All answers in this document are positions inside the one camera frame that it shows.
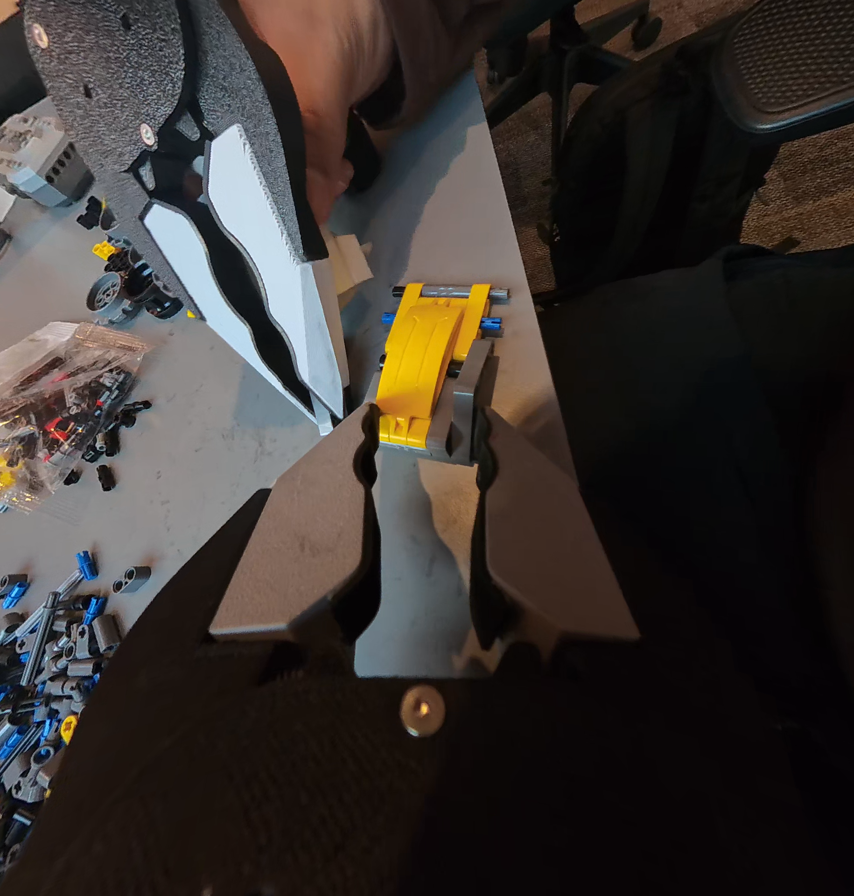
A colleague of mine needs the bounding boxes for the scattered black connector pieces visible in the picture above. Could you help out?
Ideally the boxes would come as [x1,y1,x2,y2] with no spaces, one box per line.
[63,399,154,491]

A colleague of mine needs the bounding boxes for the person's right forearm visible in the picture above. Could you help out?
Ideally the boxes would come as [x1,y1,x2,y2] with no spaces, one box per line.
[360,0,561,134]

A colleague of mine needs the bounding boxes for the black mesh office chair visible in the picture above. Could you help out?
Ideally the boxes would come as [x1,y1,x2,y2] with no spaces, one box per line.
[479,0,854,141]

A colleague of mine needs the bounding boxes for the black backpack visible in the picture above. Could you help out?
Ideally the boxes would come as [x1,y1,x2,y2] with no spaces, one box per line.
[539,42,771,295]

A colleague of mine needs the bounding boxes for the grey motor block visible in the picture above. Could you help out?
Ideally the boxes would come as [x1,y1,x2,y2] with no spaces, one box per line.
[0,112,95,207]

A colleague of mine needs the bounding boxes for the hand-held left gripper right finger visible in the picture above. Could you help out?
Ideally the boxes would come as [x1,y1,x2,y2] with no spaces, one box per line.
[468,406,643,657]

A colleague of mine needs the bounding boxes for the grey desk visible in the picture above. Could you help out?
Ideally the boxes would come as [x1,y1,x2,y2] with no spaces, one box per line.
[0,70,582,680]

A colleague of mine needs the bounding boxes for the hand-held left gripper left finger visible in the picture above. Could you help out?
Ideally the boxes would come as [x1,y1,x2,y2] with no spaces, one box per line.
[209,403,384,643]

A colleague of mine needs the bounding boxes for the person's right hand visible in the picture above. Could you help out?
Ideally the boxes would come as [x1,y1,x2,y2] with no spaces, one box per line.
[239,0,401,224]

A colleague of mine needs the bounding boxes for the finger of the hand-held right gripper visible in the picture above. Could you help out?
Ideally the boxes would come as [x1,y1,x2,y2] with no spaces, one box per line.
[140,200,322,422]
[195,123,351,436]

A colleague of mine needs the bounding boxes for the clear bag of black parts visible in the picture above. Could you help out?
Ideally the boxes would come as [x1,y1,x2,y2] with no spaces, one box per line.
[0,321,151,519]

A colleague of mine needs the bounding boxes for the person's black trousers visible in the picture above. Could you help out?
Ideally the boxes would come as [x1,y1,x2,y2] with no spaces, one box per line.
[539,241,854,701]

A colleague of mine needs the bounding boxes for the pile of small connector pieces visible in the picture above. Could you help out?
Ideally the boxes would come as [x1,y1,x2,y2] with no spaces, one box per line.
[0,549,123,869]

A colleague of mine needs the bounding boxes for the yellow grey brick assembly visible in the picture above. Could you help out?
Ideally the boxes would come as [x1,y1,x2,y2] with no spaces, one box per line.
[371,280,512,470]

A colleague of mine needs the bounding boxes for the pile of wheels and beams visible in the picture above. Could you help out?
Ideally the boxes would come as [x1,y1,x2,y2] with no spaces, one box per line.
[77,196,197,326]

